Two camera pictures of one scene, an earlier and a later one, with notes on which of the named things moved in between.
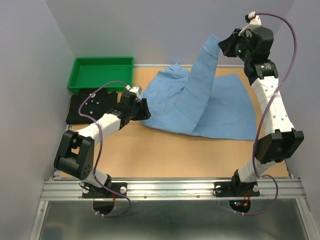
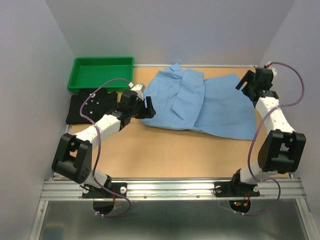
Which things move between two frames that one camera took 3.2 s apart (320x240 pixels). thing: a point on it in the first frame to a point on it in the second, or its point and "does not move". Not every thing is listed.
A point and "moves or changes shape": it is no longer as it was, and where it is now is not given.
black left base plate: x=89 y=191 does not move
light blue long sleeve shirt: x=200 y=102 moves or changes shape
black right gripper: x=227 y=45 to x=248 y=77
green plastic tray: x=90 y=73 does not move
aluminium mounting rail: x=172 y=189 does not move
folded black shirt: x=100 y=102 does not move
